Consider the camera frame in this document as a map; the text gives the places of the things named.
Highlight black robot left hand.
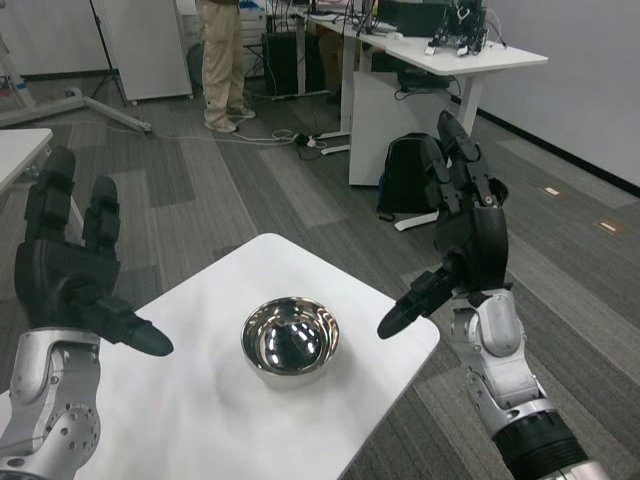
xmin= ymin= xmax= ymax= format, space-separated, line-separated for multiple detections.
xmin=13 ymin=145 xmax=175 ymax=358

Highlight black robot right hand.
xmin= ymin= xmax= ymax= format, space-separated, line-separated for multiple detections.
xmin=376 ymin=109 xmax=512 ymax=341

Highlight shiny metal bowl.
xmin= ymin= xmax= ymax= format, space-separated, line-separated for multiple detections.
xmin=240 ymin=296 xmax=345 ymax=391

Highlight black backpack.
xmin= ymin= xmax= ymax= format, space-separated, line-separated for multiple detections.
xmin=376 ymin=131 xmax=452 ymax=222

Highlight white side table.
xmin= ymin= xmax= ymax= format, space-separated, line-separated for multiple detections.
xmin=0 ymin=127 xmax=55 ymax=199

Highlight white standing desk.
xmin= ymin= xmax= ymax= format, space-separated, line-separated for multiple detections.
xmin=293 ymin=8 xmax=549 ymax=233

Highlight black tripod stand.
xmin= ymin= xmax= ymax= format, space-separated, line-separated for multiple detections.
xmin=87 ymin=0 xmax=129 ymax=108

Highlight seated person in tan trousers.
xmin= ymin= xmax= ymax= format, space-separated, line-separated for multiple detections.
xmin=318 ymin=30 xmax=347 ymax=105

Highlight computer monitors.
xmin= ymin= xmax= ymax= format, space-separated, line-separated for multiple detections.
xmin=378 ymin=0 xmax=450 ymax=38

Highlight white wheeled cabinet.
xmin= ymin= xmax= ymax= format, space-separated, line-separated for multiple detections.
xmin=99 ymin=0 xmax=194 ymax=106

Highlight person in brown hoodie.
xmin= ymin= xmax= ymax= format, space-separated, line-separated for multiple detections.
xmin=194 ymin=0 xmax=258 ymax=134

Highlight black computer tower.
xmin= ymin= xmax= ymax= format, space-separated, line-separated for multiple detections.
xmin=260 ymin=31 xmax=327 ymax=98

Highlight white metal gantry frame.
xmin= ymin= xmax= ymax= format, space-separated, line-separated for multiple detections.
xmin=0 ymin=0 xmax=154 ymax=140

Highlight small robot device with cables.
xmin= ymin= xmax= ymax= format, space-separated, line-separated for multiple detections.
xmin=424 ymin=0 xmax=510 ymax=58

